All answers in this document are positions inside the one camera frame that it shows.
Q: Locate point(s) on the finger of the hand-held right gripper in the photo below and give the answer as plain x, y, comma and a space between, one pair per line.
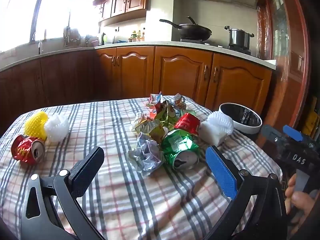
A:
271, 133
292, 131

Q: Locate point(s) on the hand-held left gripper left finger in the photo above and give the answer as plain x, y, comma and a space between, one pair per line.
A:
85, 167

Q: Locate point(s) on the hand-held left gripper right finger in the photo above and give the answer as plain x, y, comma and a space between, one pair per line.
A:
222, 172

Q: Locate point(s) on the white round waste bin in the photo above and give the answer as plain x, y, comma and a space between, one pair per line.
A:
250, 129

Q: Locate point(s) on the green snack wrapper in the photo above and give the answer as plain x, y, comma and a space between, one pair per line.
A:
167, 115

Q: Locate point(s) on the white printed wrapper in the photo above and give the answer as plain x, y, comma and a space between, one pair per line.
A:
179, 101

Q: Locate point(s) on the person's right hand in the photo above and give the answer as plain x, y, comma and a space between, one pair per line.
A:
305, 202

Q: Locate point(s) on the yellow box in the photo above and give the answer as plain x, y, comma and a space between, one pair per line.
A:
311, 120

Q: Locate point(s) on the wooden door with glass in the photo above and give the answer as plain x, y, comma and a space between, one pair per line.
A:
282, 92

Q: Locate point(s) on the white foam block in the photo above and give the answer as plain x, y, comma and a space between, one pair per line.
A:
207, 132

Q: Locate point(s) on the plaid tablecloth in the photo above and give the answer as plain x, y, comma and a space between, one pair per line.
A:
120, 200

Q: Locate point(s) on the white spiky ball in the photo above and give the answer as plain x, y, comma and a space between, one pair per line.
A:
57, 127

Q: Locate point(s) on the white foam fruit net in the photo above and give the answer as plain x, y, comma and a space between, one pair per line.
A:
221, 122

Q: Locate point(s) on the green crushed can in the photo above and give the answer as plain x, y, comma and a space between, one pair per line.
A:
175, 142

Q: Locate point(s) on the red crushed can with gold print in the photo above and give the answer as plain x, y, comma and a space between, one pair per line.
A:
23, 150

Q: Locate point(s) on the crumpled silver-blue wrapper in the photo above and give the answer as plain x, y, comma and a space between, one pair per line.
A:
147, 155

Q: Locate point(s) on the yellow spiky ball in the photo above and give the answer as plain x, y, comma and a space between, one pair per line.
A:
35, 125

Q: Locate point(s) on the crumpled white yellow wrapper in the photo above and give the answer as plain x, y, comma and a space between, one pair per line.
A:
141, 123

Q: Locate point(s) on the yellow red snack wrapper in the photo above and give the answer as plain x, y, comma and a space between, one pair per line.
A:
157, 132

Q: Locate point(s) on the red snack packet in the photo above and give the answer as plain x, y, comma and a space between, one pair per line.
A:
152, 114

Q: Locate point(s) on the gas stove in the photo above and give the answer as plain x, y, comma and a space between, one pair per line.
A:
240, 50

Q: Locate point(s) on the colourful snack wrapper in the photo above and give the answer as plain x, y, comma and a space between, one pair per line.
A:
155, 98

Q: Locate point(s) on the steel cooking pot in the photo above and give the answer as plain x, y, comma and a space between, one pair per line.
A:
238, 37

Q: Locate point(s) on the wooden base cabinets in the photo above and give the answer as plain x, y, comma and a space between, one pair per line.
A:
180, 75

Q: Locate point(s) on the black wok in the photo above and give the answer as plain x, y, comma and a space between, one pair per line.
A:
195, 31

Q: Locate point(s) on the soap dispenser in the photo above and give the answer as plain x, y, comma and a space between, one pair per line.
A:
40, 47

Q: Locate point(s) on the white green container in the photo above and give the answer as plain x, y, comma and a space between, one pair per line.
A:
104, 38

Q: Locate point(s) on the white kitchen countertop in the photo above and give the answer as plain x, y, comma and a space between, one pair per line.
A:
150, 44

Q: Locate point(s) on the condiment jar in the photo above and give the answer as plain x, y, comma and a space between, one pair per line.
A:
139, 35
134, 35

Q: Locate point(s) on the sink faucet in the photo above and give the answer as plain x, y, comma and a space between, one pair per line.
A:
34, 35

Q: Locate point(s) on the condiment bottle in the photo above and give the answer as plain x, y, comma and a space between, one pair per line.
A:
143, 34

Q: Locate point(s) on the kitchen window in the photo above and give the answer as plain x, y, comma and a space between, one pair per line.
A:
50, 10

